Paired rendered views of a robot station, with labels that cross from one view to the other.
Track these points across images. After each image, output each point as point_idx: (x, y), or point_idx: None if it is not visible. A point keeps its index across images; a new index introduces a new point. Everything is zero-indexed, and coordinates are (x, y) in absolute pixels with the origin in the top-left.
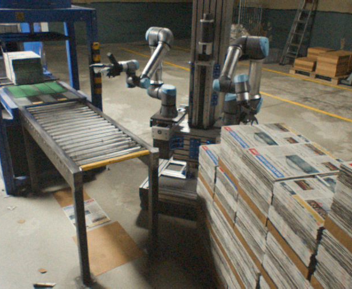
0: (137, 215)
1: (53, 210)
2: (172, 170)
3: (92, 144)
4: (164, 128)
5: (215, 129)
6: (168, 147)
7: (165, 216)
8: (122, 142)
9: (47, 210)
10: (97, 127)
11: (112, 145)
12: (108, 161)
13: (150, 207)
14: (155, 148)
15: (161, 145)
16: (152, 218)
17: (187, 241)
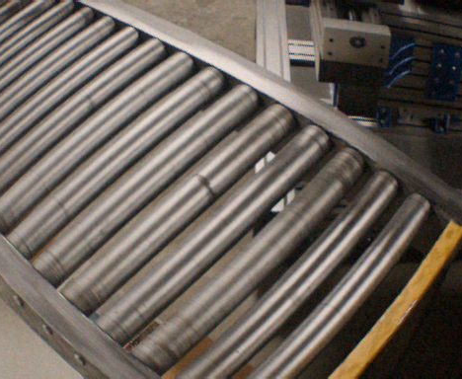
0: (254, 292)
1: None
2: (314, 91)
3: (173, 227)
4: (375, 30)
5: None
6: (379, 80)
7: (343, 270)
8: (303, 168)
9: None
10: (115, 79)
11: (287, 220)
12: (362, 366)
13: (396, 347)
14: (458, 193)
15: (351, 77)
16: (395, 366)
17: (432, 341)
